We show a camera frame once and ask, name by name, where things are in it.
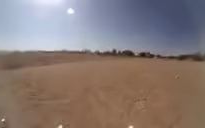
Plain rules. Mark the brown sandy dirt ground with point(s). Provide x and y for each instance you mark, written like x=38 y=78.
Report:
x=103 y=86

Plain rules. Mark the row of distant trees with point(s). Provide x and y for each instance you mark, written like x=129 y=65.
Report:
x=127 y=52

